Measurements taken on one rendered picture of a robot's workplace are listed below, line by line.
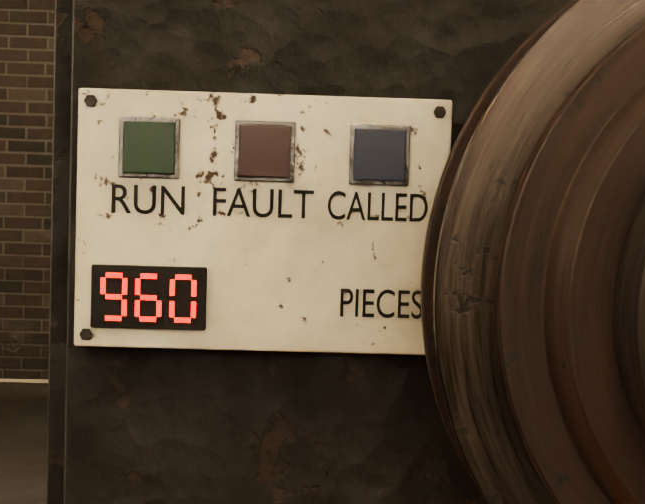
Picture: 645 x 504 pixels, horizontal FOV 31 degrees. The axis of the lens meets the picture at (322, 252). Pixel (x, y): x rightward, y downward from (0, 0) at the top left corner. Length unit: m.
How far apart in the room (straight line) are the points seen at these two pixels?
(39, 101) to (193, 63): 6.12
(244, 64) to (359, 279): 0.17
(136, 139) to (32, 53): 6.18
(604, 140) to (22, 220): 6.37
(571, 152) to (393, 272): 0.19
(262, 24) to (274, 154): 0.10
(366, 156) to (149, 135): 0.15
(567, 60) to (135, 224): 0.32
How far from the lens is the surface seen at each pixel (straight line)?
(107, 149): 0.81
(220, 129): 0.80
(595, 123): 0.68
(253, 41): 0.83
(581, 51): 0.70
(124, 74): 0.83
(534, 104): 0.69
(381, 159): 0.80
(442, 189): 0.74
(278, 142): 0.80
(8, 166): 6.96
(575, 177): 0.67
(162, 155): 0.80
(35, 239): 6.93
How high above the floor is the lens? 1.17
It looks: 3 degrees down
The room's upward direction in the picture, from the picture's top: 2 degrees clockwise
